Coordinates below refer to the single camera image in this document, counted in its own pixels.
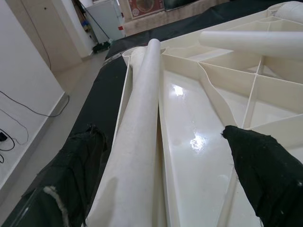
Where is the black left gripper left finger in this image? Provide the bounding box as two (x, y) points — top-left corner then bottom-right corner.
(0, 122), (108, 227)

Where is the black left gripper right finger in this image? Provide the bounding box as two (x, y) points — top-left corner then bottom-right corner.
(221, 125), (303, 227)

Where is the white plastic table top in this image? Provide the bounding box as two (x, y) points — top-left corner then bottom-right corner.
(116, 0), (303, 227)

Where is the black table cloth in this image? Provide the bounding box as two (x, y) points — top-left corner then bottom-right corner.
(0, 0), (294, 227)

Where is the green floor mop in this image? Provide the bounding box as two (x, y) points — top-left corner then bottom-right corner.
(78, 0), (114, 54)

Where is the beige wooden door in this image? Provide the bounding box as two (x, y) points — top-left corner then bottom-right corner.
(20, 0), (83, 71)

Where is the storage box with red print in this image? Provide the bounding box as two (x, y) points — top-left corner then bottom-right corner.
(129, 0), (165, 18)

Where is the black floor cable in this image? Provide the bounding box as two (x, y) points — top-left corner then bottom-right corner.
(0, 109), (29, 146)
(0, 90), (70, 118)

